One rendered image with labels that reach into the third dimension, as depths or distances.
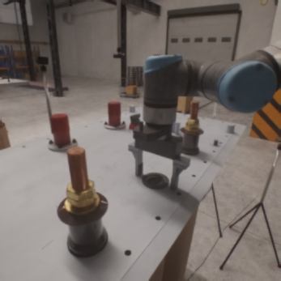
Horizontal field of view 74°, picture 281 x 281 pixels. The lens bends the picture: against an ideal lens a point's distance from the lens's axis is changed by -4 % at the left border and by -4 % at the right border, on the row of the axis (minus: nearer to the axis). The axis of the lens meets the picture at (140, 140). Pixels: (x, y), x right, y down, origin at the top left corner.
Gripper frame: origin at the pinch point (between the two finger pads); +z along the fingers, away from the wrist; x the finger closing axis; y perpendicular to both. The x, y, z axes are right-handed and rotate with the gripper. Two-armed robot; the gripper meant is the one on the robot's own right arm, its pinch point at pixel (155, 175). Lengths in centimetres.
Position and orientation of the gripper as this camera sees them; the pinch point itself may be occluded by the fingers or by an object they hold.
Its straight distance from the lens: 60.2
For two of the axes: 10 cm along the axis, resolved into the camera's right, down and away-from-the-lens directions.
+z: -0.2, 9.2, 3.9
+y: 5.8, -3.0, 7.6
